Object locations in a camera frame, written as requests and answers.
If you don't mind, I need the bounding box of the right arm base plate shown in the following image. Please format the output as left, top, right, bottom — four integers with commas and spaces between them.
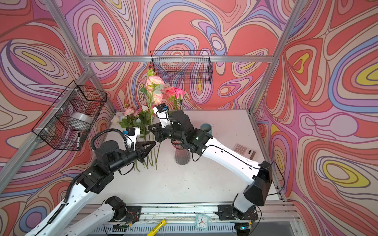
215, 204, 258, 222

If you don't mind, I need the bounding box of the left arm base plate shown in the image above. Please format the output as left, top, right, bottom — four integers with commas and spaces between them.
109, 205, 142, 223

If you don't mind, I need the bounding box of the light pink carnation stem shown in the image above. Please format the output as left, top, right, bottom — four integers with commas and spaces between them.
139, 68, 165, 171

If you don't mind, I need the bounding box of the grey tape roll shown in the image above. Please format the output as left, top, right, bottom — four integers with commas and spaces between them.
70, 112, 93, 124

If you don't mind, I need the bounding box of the salmon pink rose stem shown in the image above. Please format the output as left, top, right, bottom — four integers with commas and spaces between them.
134, 106, 153, 169

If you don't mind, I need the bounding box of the left wire basket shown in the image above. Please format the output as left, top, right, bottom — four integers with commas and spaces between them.
32, 81, 107, 151

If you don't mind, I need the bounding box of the black marker pen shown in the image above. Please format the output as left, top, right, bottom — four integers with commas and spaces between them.
76, 132, 81, 150

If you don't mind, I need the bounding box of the dark pink rose stem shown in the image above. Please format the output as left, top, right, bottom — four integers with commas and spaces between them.
165, 87, 185, 111

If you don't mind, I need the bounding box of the wire basket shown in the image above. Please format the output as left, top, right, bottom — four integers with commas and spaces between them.
149, 50, 213, 85
32, 81, 107, 151

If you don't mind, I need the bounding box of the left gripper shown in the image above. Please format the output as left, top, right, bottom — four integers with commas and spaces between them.
108, 141, 156, 175

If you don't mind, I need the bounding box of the teal ceramic vase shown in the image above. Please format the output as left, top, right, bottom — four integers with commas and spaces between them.
200, 124, 213, 134

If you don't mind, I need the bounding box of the pink glass vase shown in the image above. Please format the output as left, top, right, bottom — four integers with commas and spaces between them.
172, 141, 191, 165

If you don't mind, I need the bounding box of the back wire basket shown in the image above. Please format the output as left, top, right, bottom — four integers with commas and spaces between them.
149, 50, 213, 85

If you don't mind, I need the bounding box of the teal alarm clock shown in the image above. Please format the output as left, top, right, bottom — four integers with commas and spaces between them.
195, 214, 209, 230

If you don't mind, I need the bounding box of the pink flower bunch on table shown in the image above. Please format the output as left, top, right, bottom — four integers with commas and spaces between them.
111, 103, 142, 172

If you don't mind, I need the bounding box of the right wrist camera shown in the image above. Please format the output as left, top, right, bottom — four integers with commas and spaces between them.
153, 103, 170, 128

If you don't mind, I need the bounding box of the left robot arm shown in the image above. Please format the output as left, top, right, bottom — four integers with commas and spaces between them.
28, 141, 156, 236

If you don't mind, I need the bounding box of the pink calculator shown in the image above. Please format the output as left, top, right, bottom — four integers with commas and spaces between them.
233, 144, 257, 160

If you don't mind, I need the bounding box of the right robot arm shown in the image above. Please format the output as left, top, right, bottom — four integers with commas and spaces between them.
148, 107, 273, 214

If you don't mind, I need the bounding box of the yellow marker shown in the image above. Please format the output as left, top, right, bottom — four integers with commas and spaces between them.
147, 219, 167, 236

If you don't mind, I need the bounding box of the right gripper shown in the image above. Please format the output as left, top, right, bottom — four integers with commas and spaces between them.
148, 121, 186, 143

